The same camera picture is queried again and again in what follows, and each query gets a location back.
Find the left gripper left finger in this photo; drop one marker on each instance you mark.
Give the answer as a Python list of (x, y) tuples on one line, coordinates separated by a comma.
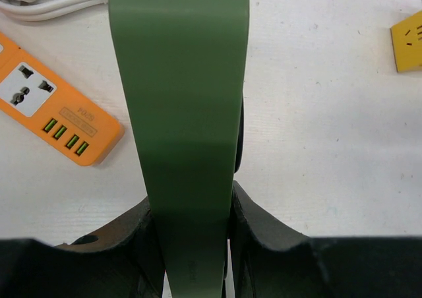
[(120, 259)]

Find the orange power strip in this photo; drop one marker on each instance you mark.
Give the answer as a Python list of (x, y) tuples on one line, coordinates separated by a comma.
[(54, 110)]

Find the yellow cube socket adapter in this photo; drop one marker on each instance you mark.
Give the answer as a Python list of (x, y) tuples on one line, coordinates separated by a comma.
[(406, 42)]

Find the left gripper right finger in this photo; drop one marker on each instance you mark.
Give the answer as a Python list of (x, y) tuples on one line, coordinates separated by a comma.
[(270, 259)]

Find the green power strip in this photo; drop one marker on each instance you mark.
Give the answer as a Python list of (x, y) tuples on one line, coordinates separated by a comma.
[(182, 67)]

